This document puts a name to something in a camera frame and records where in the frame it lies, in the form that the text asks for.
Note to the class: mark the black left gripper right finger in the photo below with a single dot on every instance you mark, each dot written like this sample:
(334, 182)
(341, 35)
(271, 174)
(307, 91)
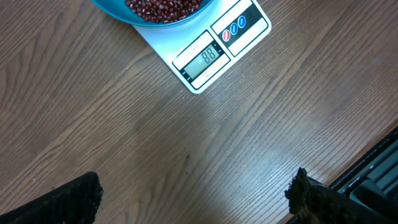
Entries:
(313, 202)

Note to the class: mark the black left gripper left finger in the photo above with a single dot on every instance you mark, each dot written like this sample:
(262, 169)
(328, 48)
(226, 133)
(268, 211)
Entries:
(74, 202)

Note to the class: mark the white digital kitchen scale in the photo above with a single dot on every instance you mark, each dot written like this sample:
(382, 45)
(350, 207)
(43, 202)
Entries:
(201, 49)

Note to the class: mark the red adzuki beans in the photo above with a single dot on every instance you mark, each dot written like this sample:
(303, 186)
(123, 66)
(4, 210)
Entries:
(164, 11)

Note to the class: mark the blue metal bowl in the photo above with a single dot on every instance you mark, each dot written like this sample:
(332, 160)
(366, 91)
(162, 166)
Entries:
(118, 10)

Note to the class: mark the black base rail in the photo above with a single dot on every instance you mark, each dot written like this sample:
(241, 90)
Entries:
(372, 180)

